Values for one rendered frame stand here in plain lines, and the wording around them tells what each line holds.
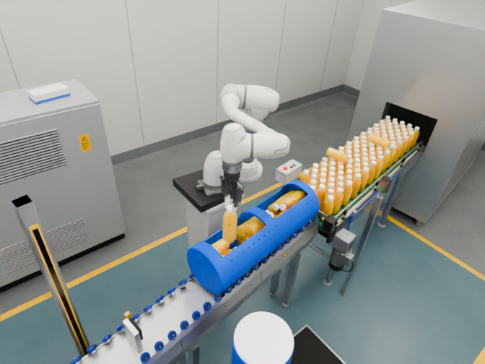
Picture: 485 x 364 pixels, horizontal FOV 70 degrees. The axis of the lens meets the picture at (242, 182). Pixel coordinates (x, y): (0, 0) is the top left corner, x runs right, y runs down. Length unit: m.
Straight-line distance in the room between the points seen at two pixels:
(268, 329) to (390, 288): 1.94
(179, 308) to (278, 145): 1.02
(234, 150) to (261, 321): 0.85
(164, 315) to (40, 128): 1.56
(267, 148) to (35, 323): 2.44
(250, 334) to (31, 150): 1.93
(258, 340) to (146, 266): 1.84
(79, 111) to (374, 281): 2.85
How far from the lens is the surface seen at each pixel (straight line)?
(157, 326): 1.93
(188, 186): 2.47
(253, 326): 1.79
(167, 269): 3.33
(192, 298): 2.00
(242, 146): 1.42
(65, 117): 2.79
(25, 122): 2.75
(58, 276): 1.77
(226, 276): 1.81
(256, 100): 1.92
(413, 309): 3.49
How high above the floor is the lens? 2.57
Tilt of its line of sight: 37 degrees down
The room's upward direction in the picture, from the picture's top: 4 degrees clockwise
